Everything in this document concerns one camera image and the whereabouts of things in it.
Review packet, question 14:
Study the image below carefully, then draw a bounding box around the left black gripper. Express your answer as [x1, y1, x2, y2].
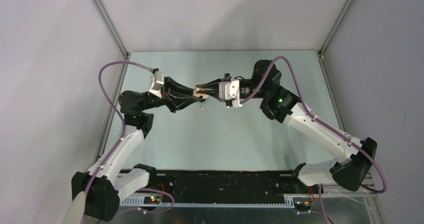
[141, 76, 201, 113]

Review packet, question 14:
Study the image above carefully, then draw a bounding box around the beige earbud charging case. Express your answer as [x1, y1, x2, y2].
[192, 84, 209, 100]

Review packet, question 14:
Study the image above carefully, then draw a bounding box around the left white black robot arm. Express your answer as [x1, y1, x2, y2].
[63, 72, 208, 224]

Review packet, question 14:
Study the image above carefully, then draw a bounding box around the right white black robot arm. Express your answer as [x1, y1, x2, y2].
[195, 56, 377, 193]

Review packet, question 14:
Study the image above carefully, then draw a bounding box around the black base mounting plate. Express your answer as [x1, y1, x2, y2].
[132, 171, 324, 204]

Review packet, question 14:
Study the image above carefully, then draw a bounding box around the left controller board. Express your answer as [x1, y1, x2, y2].
[143, 196, 161, 205]

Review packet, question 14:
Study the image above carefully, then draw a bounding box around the controller board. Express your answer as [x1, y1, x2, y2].
[293, 201, 314, 212]
[143, 196, 161, 205]

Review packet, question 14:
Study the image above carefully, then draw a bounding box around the right controller board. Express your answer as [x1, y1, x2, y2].
[293, 201, 314, 212]

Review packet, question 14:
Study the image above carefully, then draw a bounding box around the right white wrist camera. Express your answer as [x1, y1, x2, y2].
[218, 79, 243, 108]

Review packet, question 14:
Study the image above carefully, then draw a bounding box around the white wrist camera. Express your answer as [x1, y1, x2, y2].
[218, 79, 243, 108]
[148, 70, 165, 99]

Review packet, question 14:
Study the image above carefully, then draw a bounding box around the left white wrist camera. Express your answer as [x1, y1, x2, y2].
[148, 70, 165, 99]

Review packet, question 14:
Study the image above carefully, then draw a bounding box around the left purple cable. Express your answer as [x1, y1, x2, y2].
[81, 61, 176, 224]

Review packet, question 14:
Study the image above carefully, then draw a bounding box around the grey slotted cable duct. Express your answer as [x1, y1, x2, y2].
[120, 196, 295, 209]

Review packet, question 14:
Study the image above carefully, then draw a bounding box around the left corner aluminium post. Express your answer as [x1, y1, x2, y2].
[91, 0, 129, 59]

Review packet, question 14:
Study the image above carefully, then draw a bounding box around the corner aluminium post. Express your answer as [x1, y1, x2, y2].
[318, 0, 355, 60]
[91, 0, 129, 59]

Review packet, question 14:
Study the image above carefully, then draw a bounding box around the right corner aluminium post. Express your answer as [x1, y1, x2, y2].
[318, 0, 355, 60]

